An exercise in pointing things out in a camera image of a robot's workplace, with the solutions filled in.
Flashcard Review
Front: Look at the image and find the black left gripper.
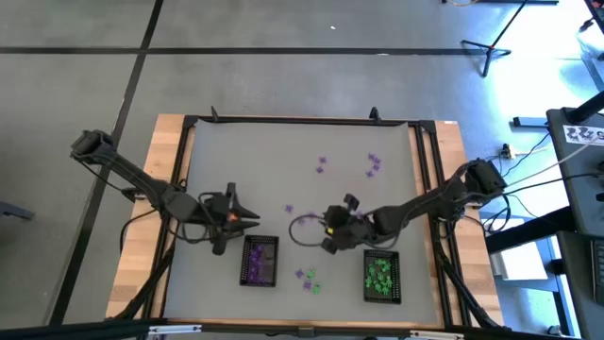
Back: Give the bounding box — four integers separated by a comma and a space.
197, 182, 260, 256

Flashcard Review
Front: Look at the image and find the white cable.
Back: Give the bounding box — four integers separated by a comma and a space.
513, 136, 598, 188

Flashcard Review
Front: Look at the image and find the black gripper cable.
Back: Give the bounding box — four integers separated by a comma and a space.
288, 212, 331, 247

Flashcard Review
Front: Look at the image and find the dark operator desk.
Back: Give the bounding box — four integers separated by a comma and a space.
545, 107, 604, 340

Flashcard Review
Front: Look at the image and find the black aluminium table frame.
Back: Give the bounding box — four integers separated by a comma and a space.
141, 112, 473, 332

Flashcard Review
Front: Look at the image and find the grey floor foot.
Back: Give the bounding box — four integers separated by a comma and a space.
0, 200, 37, 222

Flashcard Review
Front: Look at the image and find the black computer keyboard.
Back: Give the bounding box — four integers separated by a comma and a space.
591, 238, 604, 308

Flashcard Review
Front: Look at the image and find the white printed label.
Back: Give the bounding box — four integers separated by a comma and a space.
562, 124, 604, 148

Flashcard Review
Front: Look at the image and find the black plastic slotted basket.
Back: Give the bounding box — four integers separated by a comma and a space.
362, 248, 402, 304
239, 234, 279, 288

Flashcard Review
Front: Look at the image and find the black slanted post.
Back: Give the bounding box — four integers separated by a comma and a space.
564, 89, 604, 125

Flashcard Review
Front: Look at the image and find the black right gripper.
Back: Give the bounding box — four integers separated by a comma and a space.
320, 193, 374, 255

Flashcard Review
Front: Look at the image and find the dark floor foot bar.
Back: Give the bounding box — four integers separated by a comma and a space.
512, 115, 548, 128

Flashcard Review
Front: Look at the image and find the silver metal bracket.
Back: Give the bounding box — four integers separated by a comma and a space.
147, 324, 203, 337
409, 330, 466, 340

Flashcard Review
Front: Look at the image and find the black frame beam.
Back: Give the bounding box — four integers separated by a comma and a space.
0, 318, 604, 340

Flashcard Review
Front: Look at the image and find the black tripod stand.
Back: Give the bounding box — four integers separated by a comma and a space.
461, 0, 532, 78

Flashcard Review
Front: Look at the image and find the black desk leg bar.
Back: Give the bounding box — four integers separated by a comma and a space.
484, 206, 578, 255

